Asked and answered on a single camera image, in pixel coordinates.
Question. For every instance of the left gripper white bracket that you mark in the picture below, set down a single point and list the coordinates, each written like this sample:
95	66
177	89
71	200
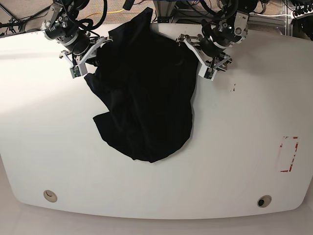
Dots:
210	54

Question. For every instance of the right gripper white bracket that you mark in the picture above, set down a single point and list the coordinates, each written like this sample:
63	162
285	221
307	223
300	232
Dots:
88	56

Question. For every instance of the black T-shirt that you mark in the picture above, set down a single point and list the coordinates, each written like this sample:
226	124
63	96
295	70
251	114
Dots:
146	81

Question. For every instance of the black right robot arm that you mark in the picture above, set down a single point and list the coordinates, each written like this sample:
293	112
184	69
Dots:
79	38

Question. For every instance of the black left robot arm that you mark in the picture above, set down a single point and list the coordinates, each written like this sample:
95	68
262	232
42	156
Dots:
219	31

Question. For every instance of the red tape rectangle marking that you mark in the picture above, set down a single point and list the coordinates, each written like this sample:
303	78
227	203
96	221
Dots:
287	152

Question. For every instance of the right table grommet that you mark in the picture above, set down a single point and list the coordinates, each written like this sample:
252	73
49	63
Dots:
264	201

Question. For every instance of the table grommet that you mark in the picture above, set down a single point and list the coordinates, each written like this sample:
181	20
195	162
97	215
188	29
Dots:
50	196
264	201

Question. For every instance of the left table grommet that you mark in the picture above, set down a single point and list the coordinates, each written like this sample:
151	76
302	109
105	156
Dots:
50	196

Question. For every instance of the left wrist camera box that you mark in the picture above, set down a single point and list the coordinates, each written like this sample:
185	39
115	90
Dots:
207	72

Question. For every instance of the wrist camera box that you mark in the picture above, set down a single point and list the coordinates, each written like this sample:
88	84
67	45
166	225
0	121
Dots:
78	70
207	72

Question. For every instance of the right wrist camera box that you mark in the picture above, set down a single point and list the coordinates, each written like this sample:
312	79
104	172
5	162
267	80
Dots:
78	70

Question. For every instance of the aluminium centre post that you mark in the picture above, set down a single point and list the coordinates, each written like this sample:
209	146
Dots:
164	9

